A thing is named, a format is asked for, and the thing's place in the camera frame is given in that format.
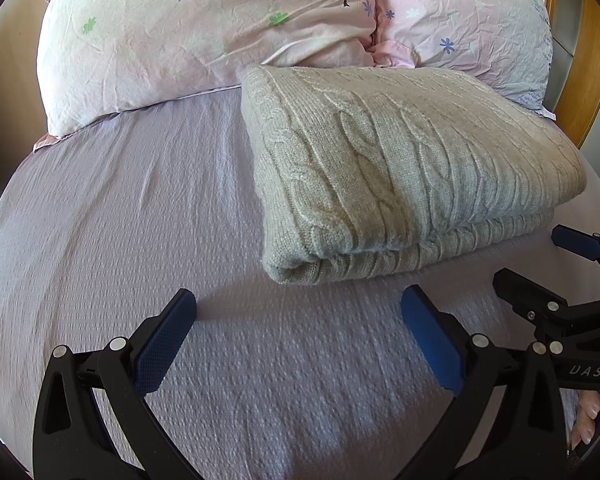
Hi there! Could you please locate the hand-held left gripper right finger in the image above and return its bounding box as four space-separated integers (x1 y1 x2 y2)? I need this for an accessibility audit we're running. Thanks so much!
400 284 569 480

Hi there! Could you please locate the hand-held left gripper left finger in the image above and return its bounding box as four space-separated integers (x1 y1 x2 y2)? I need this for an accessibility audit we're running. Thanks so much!
32 288 199 480

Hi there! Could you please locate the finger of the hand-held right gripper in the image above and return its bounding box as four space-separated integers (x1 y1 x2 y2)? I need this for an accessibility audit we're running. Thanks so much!
493 267 600 333
551 224 600 286

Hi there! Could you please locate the grey cable knit sweater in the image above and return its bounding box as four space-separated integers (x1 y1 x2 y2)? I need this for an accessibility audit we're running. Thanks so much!
240 63 589 287

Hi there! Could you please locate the person's right hand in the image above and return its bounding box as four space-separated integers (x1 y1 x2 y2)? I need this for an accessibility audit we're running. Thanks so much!
569 389 600 455

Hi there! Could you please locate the lilac bed sheet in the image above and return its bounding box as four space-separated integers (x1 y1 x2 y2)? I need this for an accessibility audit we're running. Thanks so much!
0 85 600 480

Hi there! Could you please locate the wooden headboard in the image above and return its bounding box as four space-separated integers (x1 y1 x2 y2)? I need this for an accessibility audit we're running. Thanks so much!
546 0 600 147

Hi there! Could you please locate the pink and grey flower pillow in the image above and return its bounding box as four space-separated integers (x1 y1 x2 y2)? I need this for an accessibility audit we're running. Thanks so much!
367 0 557 121

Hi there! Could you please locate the pink pillow with tree print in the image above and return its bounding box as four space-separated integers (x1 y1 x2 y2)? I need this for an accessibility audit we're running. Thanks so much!
35 0 381 139

